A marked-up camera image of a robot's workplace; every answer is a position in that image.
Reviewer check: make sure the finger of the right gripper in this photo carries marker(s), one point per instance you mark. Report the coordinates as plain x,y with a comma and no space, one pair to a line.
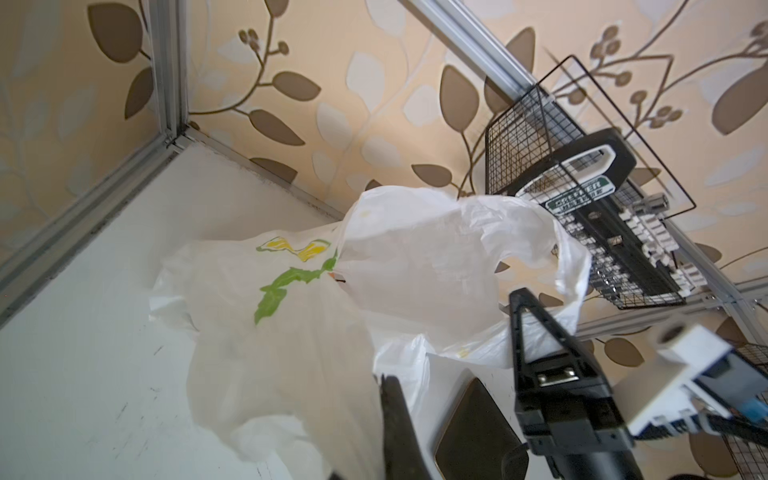
540,344

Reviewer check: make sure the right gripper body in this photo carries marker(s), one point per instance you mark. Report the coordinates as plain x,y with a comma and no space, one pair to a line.
565,408

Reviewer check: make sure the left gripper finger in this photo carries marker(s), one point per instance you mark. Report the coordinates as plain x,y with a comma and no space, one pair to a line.
402,454

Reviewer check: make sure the white plastic bag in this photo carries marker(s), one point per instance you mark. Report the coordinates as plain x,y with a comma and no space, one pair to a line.
293,329

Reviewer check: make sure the black square tray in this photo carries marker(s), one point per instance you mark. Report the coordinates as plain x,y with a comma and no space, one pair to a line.
477,441

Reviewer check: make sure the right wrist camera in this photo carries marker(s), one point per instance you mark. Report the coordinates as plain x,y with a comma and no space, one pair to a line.
695,376

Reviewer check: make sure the back wire basket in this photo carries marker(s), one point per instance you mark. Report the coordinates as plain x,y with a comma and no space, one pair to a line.
539,108

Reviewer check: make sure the wire basket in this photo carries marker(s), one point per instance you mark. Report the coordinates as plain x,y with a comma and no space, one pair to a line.
539,108
750,458

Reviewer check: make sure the right wire basket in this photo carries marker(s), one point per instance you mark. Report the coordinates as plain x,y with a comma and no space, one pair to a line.
750,458

